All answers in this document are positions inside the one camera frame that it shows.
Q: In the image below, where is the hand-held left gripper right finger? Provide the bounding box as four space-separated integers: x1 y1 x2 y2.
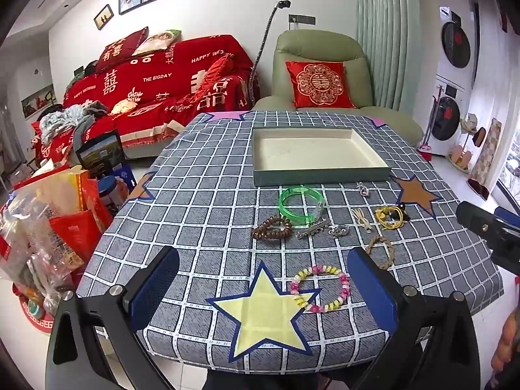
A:
347 247 482 390

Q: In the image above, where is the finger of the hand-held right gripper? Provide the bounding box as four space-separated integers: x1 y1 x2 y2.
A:
456 201 520 267
493 206 520 223

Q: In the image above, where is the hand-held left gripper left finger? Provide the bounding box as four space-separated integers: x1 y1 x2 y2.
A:
45 246 181 390

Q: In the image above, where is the woven straw bracelet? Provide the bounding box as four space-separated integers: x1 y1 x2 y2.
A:
365 236 396 269

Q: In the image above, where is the yellow hair tie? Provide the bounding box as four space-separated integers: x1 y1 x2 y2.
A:
374 202 409 230

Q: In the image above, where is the pastel beaded bracelet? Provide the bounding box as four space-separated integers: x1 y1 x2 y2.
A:
290 265 351 313

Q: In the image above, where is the brown spiral hair tie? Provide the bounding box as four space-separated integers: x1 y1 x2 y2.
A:
251 215 292 241

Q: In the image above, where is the green translucent bangle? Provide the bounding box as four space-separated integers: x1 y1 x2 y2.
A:
279 186 326 225

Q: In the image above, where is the shallow green cardboard box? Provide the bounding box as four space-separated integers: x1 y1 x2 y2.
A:
251 127 391 187

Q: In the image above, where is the window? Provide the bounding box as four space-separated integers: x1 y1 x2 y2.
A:
493 130 520 212

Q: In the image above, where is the beige hair clip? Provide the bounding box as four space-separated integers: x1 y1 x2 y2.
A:
351 208 372 234

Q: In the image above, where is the large brown star patch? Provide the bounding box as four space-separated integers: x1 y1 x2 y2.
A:
392 175 443 220

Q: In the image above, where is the checkered board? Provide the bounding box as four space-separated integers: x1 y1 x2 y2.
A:
469 118 504 175

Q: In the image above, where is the silver hair clip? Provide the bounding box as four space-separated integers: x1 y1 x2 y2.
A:
296 219 329 238

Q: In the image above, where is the grey checkered tablecloth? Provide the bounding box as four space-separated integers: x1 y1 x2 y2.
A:
75 110 504 374

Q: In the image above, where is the small brown star patch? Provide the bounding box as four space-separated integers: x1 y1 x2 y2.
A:
128 173 157 202

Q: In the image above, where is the blue lidded plastic jar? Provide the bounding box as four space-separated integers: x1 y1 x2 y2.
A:
97 175 128 216

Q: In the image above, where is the white washing machine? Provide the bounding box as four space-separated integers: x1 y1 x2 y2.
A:
424 74 468 157

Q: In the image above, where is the person's orange patterned clothing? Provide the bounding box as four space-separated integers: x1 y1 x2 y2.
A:
491 304 520 383

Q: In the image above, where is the red round tray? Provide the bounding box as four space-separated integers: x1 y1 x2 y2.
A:
12 284 55 334

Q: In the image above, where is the pile of plastic bags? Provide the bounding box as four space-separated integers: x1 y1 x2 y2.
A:
0 166 114 321

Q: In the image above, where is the dark printed box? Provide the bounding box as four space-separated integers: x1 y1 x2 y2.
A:
76 129 124 179

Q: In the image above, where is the white dryer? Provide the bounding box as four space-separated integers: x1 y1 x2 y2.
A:
436 4 480 86

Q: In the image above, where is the large pink star patch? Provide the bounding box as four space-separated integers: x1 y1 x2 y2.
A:
203 110 253 123

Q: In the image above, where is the grey clothes pile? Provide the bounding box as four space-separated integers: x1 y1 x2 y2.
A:
38 103 108 143

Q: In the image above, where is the red printed sofa cover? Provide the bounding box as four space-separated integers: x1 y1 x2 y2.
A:
63 34 261 159

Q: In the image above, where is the red embroidered cushion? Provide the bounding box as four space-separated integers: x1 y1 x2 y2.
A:
285 61 357 108

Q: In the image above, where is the green curtain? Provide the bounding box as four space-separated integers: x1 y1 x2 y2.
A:
353 0 419 110

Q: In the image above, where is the small red tasselled pillow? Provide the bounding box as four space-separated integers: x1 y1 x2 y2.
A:
195 55 234 102

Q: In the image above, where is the large red printed pillow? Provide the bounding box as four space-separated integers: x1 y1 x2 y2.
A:
94 27 149 74

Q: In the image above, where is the green armchair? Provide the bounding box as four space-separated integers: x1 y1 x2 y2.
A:
252 30 423 147

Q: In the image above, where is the photo print pillow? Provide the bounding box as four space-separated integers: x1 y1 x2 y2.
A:
132 29 181 55

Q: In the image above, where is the flexible floor stand pole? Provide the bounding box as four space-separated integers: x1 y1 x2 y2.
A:
249 0 291 104

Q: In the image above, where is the small black picture frame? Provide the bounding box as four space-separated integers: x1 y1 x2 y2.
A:
94 4 113 30

